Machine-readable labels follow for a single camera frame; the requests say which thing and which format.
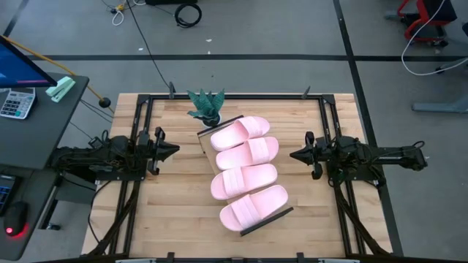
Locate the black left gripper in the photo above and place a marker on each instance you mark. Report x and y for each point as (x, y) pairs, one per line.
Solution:
(155, 160)

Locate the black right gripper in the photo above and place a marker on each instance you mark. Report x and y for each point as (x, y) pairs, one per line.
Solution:
(315, 160)

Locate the pink rubber slide sandal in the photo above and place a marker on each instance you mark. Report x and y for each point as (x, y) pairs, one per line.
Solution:
(248, 153)
(241, 181)
(252, 208)
(237, 133)

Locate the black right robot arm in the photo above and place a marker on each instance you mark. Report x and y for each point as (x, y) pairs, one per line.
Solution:
(380, 157)

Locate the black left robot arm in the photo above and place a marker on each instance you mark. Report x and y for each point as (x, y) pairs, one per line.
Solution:
(95, 155)

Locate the white round plant pot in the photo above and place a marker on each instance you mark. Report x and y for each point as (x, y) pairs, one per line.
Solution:
(218, 120)

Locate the small black table clamp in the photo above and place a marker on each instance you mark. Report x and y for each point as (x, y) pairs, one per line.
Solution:
(170, 257)
(172, 90)
(300, 257)

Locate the green leafy plant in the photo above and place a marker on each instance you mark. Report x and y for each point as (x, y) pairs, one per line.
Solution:
(206, 104)

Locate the mint green stapler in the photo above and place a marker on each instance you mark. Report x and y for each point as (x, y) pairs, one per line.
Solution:
(60, 88)

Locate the black office desk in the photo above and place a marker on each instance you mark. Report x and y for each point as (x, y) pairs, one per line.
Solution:
(44, 139)

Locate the grey desk foot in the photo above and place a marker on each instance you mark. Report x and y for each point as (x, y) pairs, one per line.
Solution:
(438, 107)

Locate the grey desk calculator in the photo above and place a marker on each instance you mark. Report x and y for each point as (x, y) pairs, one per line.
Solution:
(16, 103)

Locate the black mouse red light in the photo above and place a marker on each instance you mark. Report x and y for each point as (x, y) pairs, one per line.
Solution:
(15, 217)

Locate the black computer keyboard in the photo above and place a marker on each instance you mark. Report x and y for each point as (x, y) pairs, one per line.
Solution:
(5, 193)

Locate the computer monitor blue screen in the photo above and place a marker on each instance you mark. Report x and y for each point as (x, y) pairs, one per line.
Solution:
(18, 67)

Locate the red and black cart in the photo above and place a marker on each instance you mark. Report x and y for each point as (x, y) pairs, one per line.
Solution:
(424, 22)

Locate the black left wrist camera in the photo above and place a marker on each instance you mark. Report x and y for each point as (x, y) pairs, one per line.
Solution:
(143, 138)

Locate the wooden shelf with black frame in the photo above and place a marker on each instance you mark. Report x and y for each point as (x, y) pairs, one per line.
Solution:
(267, 221)

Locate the black aluminium table frame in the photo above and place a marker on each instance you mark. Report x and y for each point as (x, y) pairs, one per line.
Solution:
(237, 96)

